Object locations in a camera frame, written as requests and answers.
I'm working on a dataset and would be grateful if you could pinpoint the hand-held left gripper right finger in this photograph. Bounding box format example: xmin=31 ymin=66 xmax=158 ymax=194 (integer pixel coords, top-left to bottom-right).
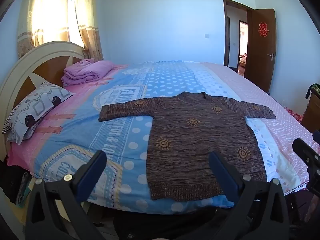
xmin=209 ymin=151 xmax=290 ymax=240

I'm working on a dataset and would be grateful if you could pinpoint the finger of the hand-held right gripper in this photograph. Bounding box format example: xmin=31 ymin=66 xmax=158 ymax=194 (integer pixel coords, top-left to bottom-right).
xmin=292 ymin=137 xmax=320 ymax=174

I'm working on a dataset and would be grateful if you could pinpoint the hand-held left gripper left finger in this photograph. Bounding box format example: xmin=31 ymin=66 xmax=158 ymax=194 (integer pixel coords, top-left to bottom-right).
xmin=25 ymin=150 xmax=108 ymax=240

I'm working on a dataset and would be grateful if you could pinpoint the brown knitted sweater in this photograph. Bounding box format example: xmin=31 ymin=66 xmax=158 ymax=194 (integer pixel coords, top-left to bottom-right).
xmin=98 ymin=92 xmax=277 ymax=202

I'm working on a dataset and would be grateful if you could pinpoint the pile of dark clothes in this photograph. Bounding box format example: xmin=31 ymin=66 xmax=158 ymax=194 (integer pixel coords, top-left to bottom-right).
xmin=0 ymin=155 xmax=33 ymax=206

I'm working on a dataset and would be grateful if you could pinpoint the red patterned cloth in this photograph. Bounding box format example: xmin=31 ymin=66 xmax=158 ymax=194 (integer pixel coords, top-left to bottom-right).
xmin=284 ymin=107 xmax=303 ymax=123

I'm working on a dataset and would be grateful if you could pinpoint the wooden cabinet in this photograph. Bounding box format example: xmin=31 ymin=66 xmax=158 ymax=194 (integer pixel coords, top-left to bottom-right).
xmin=300 ymin=87 xmax=320 ymax=133

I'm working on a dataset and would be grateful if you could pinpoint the printed bed sheet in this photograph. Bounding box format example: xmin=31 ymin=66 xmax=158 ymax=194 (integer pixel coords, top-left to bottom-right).
xmin=7 ymin=60 xmax=318 ymax=215

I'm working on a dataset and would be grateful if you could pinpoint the green and dark cloth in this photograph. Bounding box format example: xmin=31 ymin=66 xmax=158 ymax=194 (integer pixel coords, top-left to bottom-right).
xmin=305 ymin=83 xmax=320 ymax=99

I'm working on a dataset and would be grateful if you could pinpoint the patterned grey pillow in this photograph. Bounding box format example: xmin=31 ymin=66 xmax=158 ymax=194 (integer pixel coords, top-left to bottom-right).
xmin=2 ymin=80 xmax=74 ymax=145

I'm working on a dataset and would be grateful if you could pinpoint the folded pink blanket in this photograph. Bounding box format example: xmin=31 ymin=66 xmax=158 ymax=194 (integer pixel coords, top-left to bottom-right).
xmin=61 ymin=58 xmax=115 ymax=87

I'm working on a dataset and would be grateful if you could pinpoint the brown wooden door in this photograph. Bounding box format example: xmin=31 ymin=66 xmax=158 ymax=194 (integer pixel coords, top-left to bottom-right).
xmin=244 ymin=8 xmax=277 ymax=94

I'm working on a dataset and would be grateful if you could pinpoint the cream and wood headboard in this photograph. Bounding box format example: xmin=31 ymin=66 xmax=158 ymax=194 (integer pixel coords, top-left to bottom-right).
xmin=0 ymin=41 xmax=85 ymax=160

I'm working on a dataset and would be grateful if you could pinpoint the red paper door decoration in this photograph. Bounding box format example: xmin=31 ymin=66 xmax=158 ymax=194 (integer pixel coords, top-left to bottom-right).
xmin=258 ymin=22 xmax=269 ymax=37

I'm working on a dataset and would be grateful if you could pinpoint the beige patterned curtain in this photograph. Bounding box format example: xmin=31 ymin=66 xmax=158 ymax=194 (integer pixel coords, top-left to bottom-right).
xmin=16 ymin=0 xmax=104 ymax=62

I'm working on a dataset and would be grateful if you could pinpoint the brown door frame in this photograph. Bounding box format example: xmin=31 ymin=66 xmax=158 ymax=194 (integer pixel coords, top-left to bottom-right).
xmin=222 ymin=0 xmax=253 ymax=68

